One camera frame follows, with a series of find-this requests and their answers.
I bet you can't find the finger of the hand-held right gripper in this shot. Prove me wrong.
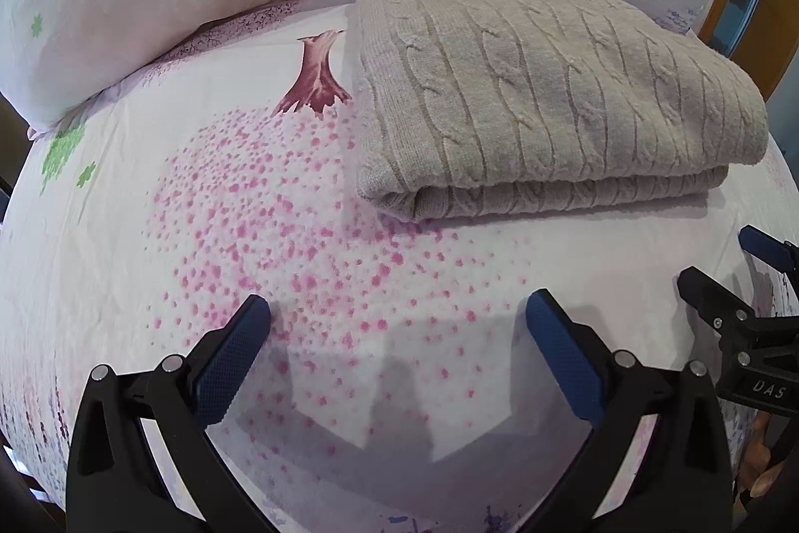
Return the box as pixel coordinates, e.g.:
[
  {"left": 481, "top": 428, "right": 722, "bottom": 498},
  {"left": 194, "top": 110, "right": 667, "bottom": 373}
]
[
  {"left": 677, "top": 265, "right": 799, "bottom": 350},
  {"left": 739, "top": 224, "right": 799, "bottom": 273}
]

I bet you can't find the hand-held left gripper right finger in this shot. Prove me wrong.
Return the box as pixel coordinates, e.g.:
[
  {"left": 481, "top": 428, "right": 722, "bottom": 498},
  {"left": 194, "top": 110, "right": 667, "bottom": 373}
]
[{"left": 524, "top": 288, "right": 734, "bottom": 533}]

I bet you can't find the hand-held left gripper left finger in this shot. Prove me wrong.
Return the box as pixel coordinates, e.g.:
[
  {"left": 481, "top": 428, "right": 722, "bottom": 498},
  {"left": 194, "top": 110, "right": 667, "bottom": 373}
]
[{"left": 65, "top": 294, "right": 276, "bottom": 533}]

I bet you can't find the beige cable-knit sweater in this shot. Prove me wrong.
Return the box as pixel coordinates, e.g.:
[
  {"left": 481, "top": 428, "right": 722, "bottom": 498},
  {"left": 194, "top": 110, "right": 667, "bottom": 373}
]
[{"left": 354, "top": 0, "right": 770, "bottom": 223}]

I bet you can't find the person's right hand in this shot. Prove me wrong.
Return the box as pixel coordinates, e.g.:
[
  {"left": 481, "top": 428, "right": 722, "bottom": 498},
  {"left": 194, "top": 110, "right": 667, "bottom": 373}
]
[{"left": 738, "top": 414, "right": 789, "bottom": 503}]

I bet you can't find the pink tree-print bed sheet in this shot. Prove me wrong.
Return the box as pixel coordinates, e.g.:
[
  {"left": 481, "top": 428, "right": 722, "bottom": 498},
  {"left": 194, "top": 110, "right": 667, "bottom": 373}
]
[{"left": 0, "top": 0, "right": 799, "bottom": 533}]

